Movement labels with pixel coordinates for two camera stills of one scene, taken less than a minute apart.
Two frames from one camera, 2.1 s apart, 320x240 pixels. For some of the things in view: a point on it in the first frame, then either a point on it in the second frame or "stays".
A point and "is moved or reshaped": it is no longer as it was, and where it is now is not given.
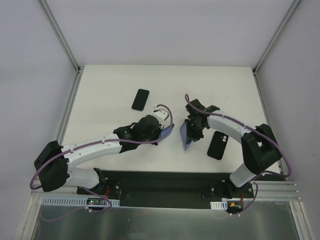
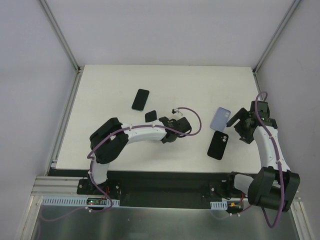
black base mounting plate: x=153 y=189 stays
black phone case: x=217 y=145 stays
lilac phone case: x=183 y=131 is moved or reshaped
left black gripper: x=160 y=135 → x=182 y=124
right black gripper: x=194 y=128 → x=242 y=119
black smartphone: x=140 y=100 stays
